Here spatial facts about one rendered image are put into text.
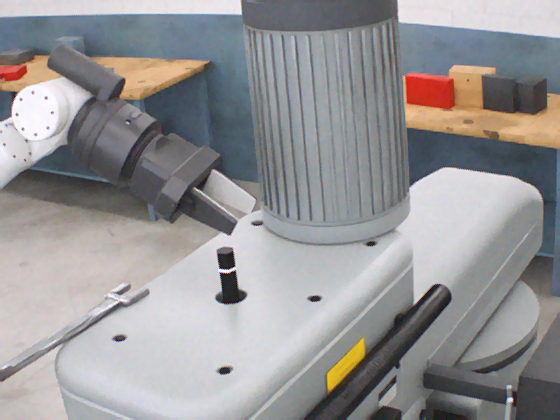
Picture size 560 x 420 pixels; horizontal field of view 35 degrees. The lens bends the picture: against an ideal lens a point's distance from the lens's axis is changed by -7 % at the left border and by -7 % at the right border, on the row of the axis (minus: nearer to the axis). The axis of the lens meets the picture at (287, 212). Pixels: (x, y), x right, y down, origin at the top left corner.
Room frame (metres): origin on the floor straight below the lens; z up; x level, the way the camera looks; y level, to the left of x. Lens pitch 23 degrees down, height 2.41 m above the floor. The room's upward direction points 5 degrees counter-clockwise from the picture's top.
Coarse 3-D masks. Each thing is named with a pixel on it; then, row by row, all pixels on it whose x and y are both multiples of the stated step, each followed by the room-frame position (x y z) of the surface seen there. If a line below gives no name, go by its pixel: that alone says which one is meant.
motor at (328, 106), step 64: (256, 0) 1.13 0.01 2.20; (320, 0) 1.09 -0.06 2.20; (384, 0) 1.12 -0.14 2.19; (256, 64) 1.14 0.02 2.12; (320, 64) 1.09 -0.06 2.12; (384, 64) 1.11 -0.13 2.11; (256, 128) 1.15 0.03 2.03; (320, 128) 1.09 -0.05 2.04; (384, 128) 1.11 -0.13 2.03; (320, 192) 1.08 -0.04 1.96; (384, 192) 1.10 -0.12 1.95
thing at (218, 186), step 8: (208, 176) 1.01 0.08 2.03; (216, 176) 1.00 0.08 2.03; (224, 176) 1.00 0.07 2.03; (208, 184) 1.01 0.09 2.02; (216, 184) 1.00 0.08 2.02; (224, 184) 1.00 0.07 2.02; (232, 184) 1.00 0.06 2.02; (208, 192) 1.01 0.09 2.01; (216, 192) 1.00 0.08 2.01; (224, 192) 1.00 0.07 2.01; (232, 192) 1.00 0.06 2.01; (240, 192) 0.99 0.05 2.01; (248, 192) 0.99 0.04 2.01; (224, 200) 1.00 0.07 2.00; (232, 200) 1.00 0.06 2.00; (240, 200) 0.99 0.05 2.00; (248, 200) 0.99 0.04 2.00; (256, 200) 0.99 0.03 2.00; (240, 208) 0.99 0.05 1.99; (248, 208) 0.99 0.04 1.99
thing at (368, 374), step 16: (432, 288) 1.10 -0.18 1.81; (448, 288) 1.10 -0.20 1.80; (416, 304) 1.06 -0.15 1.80; (432, 304) 1.06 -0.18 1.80; (448, 304) 1.09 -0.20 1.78; (400, 320) 1.03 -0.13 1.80; (416, 320) 1.02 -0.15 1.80; (432, 320) 1.04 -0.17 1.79; (400, 336) 0.98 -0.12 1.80; (416, 336) 1.00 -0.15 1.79; (384, 352) 0.95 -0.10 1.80; (400, 352) 0.96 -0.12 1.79; (368, 368) 0.92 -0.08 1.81; (384, 368) 0.93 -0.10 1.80; (352, 384) 0.89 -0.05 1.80; (368, 384) 0.90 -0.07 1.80; (336, 400) 0.86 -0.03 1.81; (352, 400) 0.87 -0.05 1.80; (320, 416) 0.83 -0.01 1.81; (336, 416) 0.84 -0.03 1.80
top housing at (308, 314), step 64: (192, 256) 1.09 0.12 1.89; (256, 256) 1.07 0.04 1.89; (320, 256) 1.06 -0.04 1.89; (384, 256) 1.04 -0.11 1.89; (128, 320) 0.93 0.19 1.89; (192, 320) 0.92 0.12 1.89; (256, 320) 0.91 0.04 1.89; (320, 320) 0.91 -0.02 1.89; (384, 320) 1.01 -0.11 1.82; (64, 384) 0.84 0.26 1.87; (128, 384) 0.80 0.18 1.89; (192, 384) 0.79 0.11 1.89; (256, 384) 0.79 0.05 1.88; (320, 384) 0.88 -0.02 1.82
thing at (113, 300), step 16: (128, 288) 1.01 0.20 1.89; (144, 288) 1.00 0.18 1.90; (112, 304) 0.96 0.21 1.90; (128, 304) 0.97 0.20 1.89; (80, 320) 0.93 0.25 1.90; (96, 320) 0.94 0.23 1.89; (48, 336) 0.89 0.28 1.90; (64, 336) 0.89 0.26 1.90; (32, 352) 0.86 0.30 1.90; (0, 368) 0.83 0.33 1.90; (16, 368) 0.83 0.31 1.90
